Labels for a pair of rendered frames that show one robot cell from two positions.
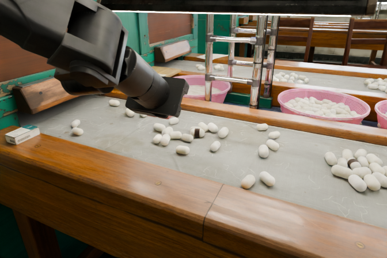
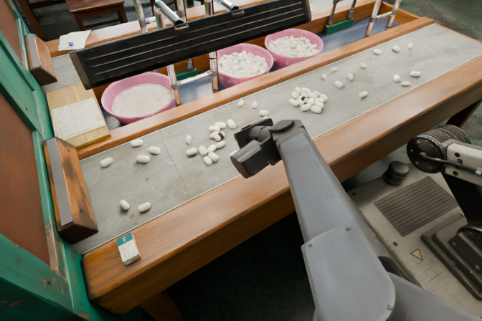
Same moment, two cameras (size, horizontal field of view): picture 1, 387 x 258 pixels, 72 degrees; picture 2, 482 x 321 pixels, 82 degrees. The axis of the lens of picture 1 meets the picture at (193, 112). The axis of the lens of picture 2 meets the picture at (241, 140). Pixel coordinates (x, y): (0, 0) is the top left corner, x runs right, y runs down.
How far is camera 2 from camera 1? 0.60 m
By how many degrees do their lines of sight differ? 50
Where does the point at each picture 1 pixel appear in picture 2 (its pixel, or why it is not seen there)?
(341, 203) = (320, 124)
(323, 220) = (333, 137)
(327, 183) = (307, 117)
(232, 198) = not seen: hidden behind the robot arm
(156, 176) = (261, 180)
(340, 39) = not seen: outside the picture
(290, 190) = not seen: hidden behind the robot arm
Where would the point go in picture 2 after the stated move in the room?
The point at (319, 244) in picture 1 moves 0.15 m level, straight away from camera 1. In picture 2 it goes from (343, 148) to (315, 117)
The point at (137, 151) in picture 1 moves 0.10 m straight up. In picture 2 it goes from (211, 178) to (208, 157)
